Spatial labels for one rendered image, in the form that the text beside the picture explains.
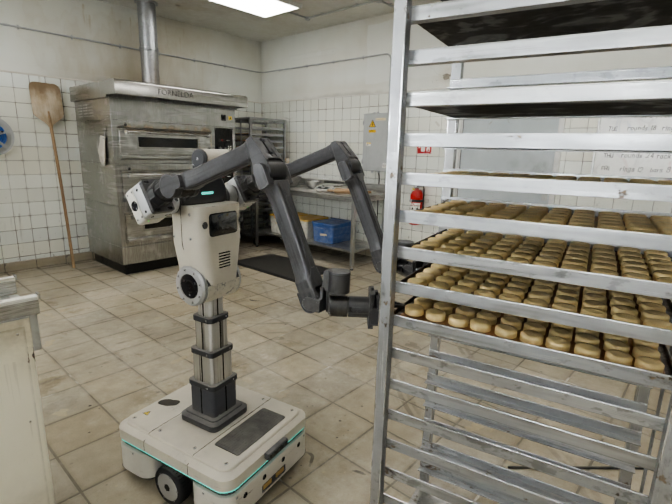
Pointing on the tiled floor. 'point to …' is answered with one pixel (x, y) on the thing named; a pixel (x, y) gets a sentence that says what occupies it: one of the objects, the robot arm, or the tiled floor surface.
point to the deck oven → (142, 159)
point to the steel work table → (336, 200)
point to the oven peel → (49, 112)
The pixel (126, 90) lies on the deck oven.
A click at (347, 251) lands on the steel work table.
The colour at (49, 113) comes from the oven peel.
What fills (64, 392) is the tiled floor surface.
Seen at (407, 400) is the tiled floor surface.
